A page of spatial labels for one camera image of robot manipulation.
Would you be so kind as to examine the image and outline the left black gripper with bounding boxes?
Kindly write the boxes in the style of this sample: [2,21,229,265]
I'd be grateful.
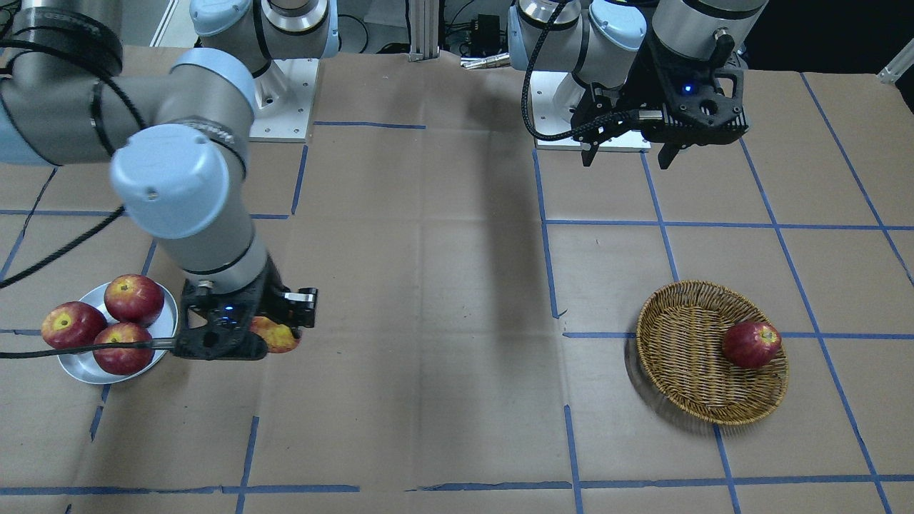
[569,31,750,170]

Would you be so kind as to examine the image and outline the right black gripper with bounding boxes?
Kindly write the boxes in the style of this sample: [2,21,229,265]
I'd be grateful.
[171,257,319,361]

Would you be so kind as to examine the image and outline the red apple with yellow top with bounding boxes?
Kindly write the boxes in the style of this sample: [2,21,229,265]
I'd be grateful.
[249,316,300,354]

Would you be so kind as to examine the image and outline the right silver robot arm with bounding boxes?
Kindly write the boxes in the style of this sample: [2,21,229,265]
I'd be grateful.
[2,1,338,361]

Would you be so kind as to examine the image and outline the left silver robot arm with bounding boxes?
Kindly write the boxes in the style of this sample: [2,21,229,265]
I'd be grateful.
[507,1,767,169]

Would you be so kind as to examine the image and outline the red apple plate back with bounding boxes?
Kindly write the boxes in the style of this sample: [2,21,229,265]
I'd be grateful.
[102,274,164,326]
[40,301,109,349]

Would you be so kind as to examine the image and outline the red apple plate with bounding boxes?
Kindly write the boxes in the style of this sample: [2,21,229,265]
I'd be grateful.
[102,274,164,326]
[40,301,109,349]
[92,323,154,376]

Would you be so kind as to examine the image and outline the red apple plate front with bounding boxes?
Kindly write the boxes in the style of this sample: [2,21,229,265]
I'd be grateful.
[92,323,154,376]

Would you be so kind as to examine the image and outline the woven wicker basket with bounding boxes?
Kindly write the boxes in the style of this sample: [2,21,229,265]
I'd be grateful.
[636,280,790,426]

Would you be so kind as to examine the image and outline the light blue plate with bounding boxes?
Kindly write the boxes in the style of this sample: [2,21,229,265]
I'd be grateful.
[58,283,179,385]

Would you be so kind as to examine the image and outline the red apple in basket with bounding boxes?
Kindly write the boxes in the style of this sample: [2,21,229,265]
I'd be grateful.
[721,321,781,370]

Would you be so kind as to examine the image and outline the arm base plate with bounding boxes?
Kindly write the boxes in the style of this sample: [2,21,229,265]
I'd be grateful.
[249,59,321,143]
[530,71,652,152]

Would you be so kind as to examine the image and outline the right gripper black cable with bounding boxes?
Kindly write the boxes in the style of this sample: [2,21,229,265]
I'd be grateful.
[0,40,179,359]

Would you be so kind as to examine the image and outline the aluminium frame post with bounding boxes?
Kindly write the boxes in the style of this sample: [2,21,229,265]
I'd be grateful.
[406,0,443,62]

